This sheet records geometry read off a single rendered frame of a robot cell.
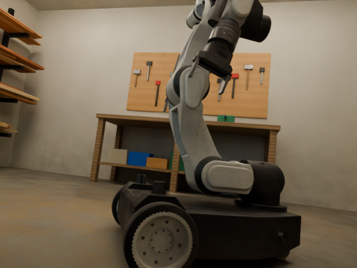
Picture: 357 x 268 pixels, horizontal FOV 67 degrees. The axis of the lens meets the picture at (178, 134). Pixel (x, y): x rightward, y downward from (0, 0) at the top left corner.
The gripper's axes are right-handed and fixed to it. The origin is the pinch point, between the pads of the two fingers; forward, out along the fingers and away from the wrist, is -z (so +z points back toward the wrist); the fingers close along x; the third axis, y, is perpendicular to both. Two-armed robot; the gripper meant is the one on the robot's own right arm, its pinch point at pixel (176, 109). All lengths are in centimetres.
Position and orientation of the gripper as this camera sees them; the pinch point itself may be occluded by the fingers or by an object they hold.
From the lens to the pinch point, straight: 129.8
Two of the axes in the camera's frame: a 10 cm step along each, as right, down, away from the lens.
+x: -9.0, -3.1, -3.0
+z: 2.8, -9.5, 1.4
